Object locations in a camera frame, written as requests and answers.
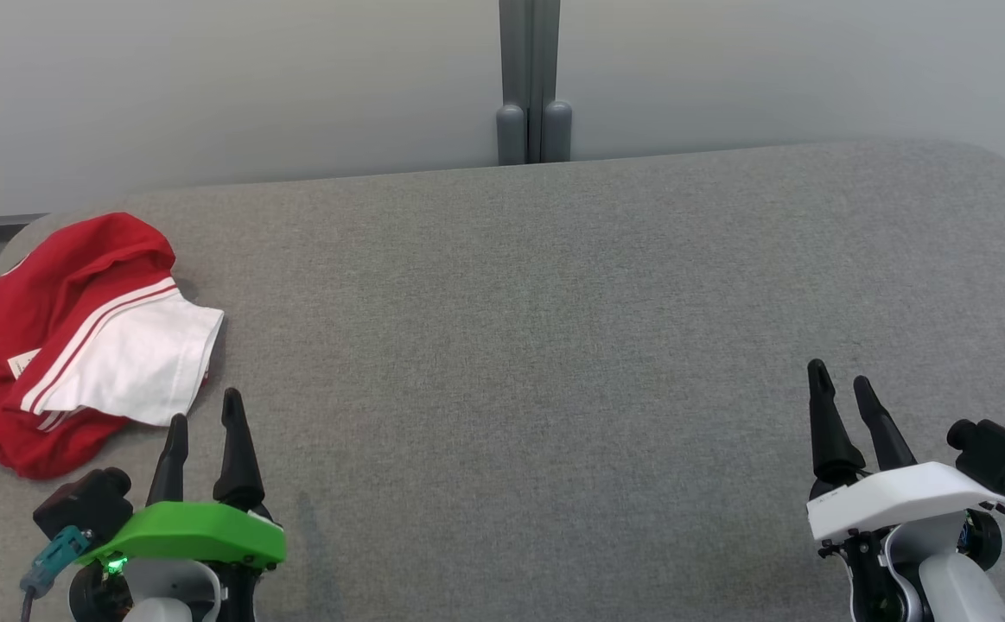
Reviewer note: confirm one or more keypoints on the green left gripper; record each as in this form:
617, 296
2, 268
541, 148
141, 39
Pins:
200, 536

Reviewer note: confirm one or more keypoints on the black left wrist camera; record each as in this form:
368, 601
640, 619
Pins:
83, 505

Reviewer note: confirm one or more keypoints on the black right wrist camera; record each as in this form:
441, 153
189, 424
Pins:
999, 453

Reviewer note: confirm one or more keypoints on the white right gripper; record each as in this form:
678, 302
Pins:
900, 497

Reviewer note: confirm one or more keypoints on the grey wall partition post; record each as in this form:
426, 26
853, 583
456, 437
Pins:
530, 86

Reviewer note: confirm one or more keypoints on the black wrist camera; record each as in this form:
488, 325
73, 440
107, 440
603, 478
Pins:
83, 505
999, 453

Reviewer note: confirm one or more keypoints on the red white numbered jersey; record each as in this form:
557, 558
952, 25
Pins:
113, 345

